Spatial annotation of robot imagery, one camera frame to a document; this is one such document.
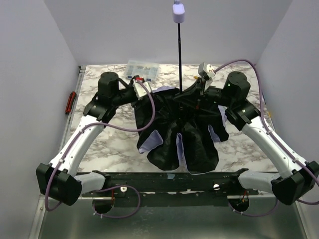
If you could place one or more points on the clear plastic organizer box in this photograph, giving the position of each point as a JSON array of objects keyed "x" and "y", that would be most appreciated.
[{"x": 147, "y": 70}]

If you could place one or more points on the lilac umbrella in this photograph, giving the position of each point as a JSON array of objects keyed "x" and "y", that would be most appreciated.
[{"x": 178, "y": 136}]

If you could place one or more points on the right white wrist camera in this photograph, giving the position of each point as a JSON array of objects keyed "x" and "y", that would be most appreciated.
[{"x": 205, "y": 72}]

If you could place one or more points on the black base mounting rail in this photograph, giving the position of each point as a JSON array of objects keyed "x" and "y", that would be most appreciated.
[{"x": 172, "y": 190}]

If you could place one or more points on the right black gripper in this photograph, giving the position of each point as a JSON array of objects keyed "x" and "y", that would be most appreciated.
[{"x": 195, "y": 87}]

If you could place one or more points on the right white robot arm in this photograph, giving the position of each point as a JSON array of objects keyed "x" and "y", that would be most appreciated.
[{"x": 295, "y": 175}]

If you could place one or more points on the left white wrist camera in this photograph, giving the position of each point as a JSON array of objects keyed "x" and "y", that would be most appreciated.
[{"x": 141, "y": 87}]

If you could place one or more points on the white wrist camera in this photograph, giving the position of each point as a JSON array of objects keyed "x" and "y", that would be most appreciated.
[
  {"x": 141, "y": 87},
  {"x": 205, "y": 72}
]

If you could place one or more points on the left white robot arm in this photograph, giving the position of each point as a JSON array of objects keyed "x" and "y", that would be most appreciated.
[{"x": 59, "y": 179}]

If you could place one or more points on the red black handled tool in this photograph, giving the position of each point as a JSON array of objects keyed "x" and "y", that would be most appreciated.
[{"x": 70, "y": 102}]

